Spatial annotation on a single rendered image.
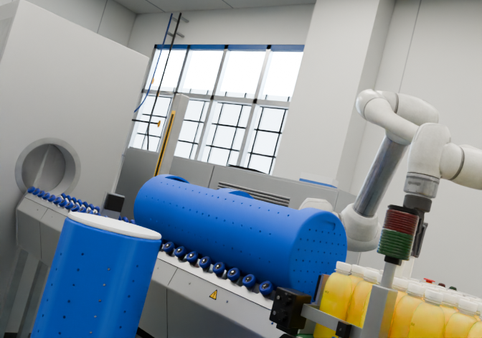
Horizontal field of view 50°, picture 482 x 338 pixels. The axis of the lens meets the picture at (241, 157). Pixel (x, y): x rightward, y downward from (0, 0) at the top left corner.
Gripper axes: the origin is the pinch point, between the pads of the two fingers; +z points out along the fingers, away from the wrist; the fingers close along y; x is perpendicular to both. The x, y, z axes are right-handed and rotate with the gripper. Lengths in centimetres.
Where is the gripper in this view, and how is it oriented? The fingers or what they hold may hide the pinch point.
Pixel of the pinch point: (402, 267)
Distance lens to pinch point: 152.8
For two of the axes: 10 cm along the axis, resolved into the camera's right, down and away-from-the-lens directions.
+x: 6.7, 1.0, -7.4
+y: -7.0, -2.5, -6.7
